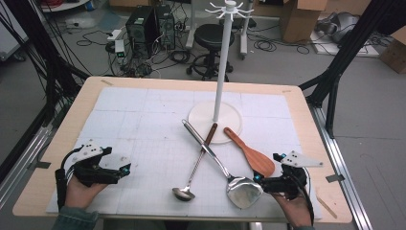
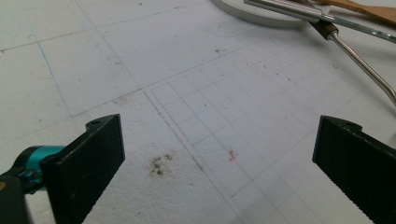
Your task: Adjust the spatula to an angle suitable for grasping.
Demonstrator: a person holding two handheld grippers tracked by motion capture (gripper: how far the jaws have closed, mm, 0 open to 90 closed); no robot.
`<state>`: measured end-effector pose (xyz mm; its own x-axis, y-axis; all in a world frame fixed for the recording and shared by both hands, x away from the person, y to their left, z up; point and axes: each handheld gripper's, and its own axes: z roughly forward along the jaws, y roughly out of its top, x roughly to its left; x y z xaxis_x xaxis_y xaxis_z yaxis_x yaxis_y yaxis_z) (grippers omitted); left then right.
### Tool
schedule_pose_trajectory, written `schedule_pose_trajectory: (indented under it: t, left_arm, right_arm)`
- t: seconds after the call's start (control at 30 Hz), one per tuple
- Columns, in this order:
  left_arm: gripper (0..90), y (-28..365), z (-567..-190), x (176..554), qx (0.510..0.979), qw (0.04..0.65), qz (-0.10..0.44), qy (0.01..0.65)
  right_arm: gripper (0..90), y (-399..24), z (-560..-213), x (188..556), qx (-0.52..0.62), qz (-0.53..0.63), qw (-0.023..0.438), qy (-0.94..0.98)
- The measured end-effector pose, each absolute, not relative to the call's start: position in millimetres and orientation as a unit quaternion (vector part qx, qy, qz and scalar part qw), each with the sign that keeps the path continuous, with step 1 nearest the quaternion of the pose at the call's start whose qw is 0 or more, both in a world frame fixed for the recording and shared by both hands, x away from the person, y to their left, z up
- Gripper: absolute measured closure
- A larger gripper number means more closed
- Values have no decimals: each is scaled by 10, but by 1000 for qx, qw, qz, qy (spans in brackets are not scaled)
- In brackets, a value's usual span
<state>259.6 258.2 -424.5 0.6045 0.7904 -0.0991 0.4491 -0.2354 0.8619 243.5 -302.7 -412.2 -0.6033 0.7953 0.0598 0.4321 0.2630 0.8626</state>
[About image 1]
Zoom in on black round stool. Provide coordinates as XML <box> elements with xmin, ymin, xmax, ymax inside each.
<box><xmin>186</xmin><ymin>23</ymin><xmax>236</xmax><ymax>82</ymax></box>

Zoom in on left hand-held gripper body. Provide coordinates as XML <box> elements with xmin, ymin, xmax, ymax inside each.
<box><xmin>72</xmin><ymin>139</ymin><xmax>118</xmax><ymax>188</ymax></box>

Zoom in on right hand-held gripper cable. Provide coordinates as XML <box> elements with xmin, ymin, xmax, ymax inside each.
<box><xmin>286</xmin><ymin>172</ymin><xmax>316</xmax><ymax>228</ymax></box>

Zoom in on white power strip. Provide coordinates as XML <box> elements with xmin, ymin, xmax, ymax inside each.
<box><xmin>106</xmin><ymin>29</ymin><xmax>123</xmax><ymax>42</ymax></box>

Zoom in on hand-held gripper cable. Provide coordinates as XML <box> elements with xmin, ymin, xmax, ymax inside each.
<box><xmin>286</xmin><ymin>172</ymin><xmax>316</xmax><ymax>228</ymax></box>
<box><xmin>55</xmin><ymin>147</ymin><xmax>83</xmax><ymax>212</ymax></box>

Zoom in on wooden stick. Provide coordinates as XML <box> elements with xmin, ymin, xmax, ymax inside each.
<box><xmin>315</xmin><ymin>195</ymin><xmax>338</xmax><ymax>220</ymax></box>

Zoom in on white round table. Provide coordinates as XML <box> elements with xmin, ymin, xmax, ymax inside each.
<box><xmin>40</xmin><ymin>0</ymin><xmax>91</xmax><ymax>13</ymax></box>

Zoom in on white grid mat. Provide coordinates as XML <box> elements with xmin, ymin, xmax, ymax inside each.
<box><xmin>46</xmin><ymin>86</ymin><xmax>324</xmax><ymax>221</ymax></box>

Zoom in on wooden rice spatula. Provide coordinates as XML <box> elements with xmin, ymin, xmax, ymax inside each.
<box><xmin>223</xmin><ymin>126</ymin><xmax>276</xmax><ymax>178</ymax></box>

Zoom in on person's right hand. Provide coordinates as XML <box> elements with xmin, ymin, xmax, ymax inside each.
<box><xmin>273</xmin><ymin>192</ymin><xmax>313</xmax><ymax>228</ymax></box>

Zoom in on aluminium rail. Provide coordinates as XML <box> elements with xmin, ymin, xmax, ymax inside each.
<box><xmin>0</xmin><ymin>126</ymin><xmax>54</xmax><ymax>210</ymax></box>
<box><xmin>307</xmin><ymin>104</ymin><xmax>373</xmax><ymax>230</ymax></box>

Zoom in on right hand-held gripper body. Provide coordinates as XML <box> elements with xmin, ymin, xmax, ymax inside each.
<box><xmin>265</xmin><ymin>149</ymin><xmax>324</xmax><ymax>201</ymax></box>

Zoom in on white metal stand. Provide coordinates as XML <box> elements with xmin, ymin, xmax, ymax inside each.
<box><xmin>186</xmin><ymin>0</ymin><xmax>251</xmax><ymax>60</ymax></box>

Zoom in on black computer tower green label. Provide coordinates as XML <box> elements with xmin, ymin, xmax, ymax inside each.
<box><xmin>124</xmin><ymin>5</ymin><xmax>157</xmax><ymax>59</ymax></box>

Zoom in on person's left hand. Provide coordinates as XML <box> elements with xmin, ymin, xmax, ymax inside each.
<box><xmin>64</xmin><ymin>176</ymin><xmax>108</xmax><ymax>209</ymax></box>

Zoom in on white floor board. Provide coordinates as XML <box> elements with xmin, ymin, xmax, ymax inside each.
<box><xmin>310</xmin><ymin>30</ymin><xmax>381</xmax><ymax>58</ymax></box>

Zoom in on black frame stand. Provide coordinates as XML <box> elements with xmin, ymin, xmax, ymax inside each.
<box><xmin>299</xmin><ymin>0</ymin><xmax>406</xmax><ymax>139</ymax></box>

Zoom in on black cable coil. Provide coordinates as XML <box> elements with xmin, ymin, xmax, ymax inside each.
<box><xmin>253</xmin><ymin>37</ymin><xmax>278</xmax><ymax>53</ymax></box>
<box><xmin>167</xmin><ymin>49</ymin><xmax>192</xmax><ymax>63</ymax></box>

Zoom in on tall cardboard box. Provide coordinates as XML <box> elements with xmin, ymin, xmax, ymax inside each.
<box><xmin>279</xmin><ymin>0</ymin><xmax>328</xmax><ymax>44</ymax></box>

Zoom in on large cardboard sheets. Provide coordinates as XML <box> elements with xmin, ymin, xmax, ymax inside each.
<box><xmin>0</xmin><ymin>0</ymin><xmax>91</xmax><ymax>185</ymax></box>

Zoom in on left hand-held gripper cable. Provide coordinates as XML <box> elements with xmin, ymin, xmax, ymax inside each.
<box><xmin>55</xmin><ymin>147</ymin><xmax>83</xmax><ymax>212</ymax></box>

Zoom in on grey device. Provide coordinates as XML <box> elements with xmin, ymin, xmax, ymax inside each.
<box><xmin>315</xmin><ymin>11</ymin><xmax>362</xmax><ymax>44</ymax></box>

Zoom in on black floor cable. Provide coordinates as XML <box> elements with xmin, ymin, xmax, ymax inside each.
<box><xmin>76</xmin><ymin>30</ymin><xmax>113</xmax><ymax>48</ymax></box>

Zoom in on white power supply box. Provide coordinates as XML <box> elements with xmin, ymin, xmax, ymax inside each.
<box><xmin>114</xmin><ymin>39</ymin><xmax>126</xmax><ymax>58</ymax></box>

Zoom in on white utensil rack stand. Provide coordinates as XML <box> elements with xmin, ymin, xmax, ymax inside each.
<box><xmin>187</xmin><ymin>0</ymin><xmax>256</xmax><ymax>145</ymax></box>

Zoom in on steel ladle with wooden handle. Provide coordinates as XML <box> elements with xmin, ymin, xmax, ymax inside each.
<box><xmin>171</xmin><ymin>122</ymin><xmax>218</xmax><ymax>202</ymax></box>

